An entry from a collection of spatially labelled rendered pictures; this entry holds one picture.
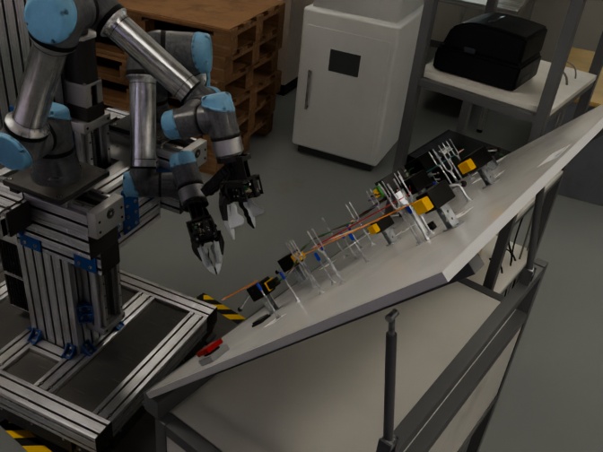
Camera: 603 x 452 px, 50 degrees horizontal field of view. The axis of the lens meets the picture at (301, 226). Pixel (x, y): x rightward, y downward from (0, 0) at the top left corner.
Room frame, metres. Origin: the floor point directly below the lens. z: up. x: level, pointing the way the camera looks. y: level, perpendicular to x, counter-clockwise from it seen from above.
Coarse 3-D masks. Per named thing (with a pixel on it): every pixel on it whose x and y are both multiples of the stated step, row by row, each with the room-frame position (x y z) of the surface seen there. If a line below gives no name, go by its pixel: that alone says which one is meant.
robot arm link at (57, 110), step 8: (56, 104) 1.74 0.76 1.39; (56, 112) 1.67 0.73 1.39; (64, 112) 1.69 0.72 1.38; (48, 120) 1.66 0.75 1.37; (56, 120) 1.67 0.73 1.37; (64, 120) 1.69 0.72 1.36; (56, 128) 1.65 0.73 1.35; (64, 128) 1.68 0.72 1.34; (56, 136) 1.64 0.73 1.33; (64, 136) 1.68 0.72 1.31; (72, 136) 1.72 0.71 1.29; (56, 144) 1.64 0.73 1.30; (64, 144) 1.68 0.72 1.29; (72, 144) 1.71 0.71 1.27; (48, 152) 1.63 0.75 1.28; (56, 152) 1.66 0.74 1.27; (64, 152) 1.68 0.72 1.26
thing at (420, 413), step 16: (528, 272) 1.63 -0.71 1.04; (544, 272) 1.76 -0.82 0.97; (512, 288) 1.61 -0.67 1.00; (528, 288) 1.62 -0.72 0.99; (512, 304) 1.52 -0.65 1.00; (528, 304) 1.74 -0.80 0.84; (496, 320) 1.44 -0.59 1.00; (480, 336) 1.36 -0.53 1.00; (464, 352) 1.29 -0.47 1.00; (480, 352) 1.33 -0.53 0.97; (448, 368) 1.23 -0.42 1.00; (464, 368) 1.23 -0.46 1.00; (448, 384) 1.17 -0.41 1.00; (432, 400) 1.11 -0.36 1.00; (416, 416) 1.05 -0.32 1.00; (400, 432) 1.00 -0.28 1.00; (416, 432) 1.03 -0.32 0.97; (384, 448) 0.92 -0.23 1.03; (400, 448) 0.96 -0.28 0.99
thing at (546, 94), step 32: (576, 0) 1.91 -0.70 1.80; (416, 64) 2.16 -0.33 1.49; (544, 64) 2.42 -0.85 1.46; (416, 96) 2.16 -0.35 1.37; (480, 96) 2.05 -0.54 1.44; (512, 96) 2.03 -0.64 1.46; (544, 96) 1.91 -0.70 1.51; (576, 96) 2.18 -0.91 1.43; (544, 128) 1.92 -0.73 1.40; (512, 224) 1.91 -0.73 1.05; (544, 224) 2.36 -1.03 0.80; (480, 256) 2.27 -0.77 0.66
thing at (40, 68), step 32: (32, 0) 1.49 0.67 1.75; (64, 0) 1.50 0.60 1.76; (96, 0) 1.61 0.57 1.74; (32, 32) 1.48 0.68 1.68; (64, 32) 1.47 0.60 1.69; (32, 64) 1.52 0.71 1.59; (64, 64) 1.56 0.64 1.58; (32, 96) 1.52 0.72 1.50; (32, 128) 1.54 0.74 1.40; (0, 160) 1.52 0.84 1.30; (32, 160) 1.53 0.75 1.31
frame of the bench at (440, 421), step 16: (480, 288) 1.85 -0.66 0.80; (512, 320) 1.69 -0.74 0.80; (496, 336) 1.60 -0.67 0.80; (512, 336) 1.64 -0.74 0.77; (496, 352) 1.52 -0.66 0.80; (512, 352) 1.74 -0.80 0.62; (480, 368) 1.45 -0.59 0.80; (464, 384) 1.37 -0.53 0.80; (448, 400) 1.30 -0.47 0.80; (464, 400) 1.32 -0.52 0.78; (496, 400) 1.75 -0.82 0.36; (448, 416) 1.24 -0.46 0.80; (160, 432) 1.12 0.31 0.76; (176, 432) 1.09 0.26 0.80; (192, 432) 1.09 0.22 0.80; (432, 432) 1.18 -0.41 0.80; (480, 432) 1.74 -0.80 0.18; (160, 448) 1.12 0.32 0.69; (192, 448) 1.05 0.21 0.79; (208, 448) 1.05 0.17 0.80; (416, 448) 1.12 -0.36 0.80
